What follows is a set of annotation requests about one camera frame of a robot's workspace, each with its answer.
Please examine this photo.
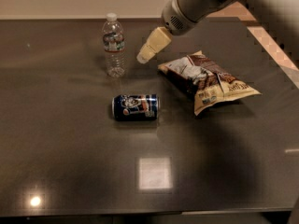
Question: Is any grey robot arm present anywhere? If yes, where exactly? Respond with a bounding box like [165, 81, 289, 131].
[136, 0, 299, 63]

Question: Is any brown chip bag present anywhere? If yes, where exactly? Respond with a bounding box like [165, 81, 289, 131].
[158, 51, 260, 116]

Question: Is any clear plastic water bottle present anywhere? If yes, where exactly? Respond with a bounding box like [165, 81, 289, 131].
[102, 13, 125, 77]

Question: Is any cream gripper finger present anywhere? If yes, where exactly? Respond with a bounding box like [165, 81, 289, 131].
[136, 27, 172, 63]

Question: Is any blue soda can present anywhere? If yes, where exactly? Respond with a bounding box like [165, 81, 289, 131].
[111, 94, 160, 121]

